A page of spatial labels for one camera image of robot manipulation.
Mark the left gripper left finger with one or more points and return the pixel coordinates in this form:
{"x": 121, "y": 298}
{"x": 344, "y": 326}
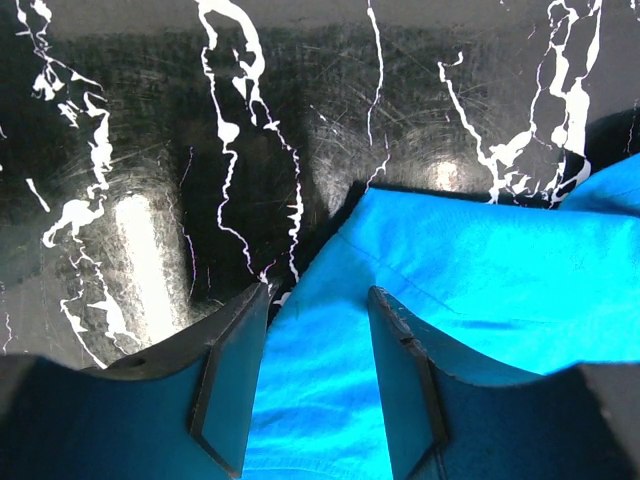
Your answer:
{"x": 180, "y": 409}

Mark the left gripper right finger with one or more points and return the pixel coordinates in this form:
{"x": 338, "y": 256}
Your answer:
{"x": 451, "y": 412}

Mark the blue t shirt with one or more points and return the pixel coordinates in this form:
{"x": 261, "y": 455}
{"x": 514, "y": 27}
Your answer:
{"x": 536, "y": 289}

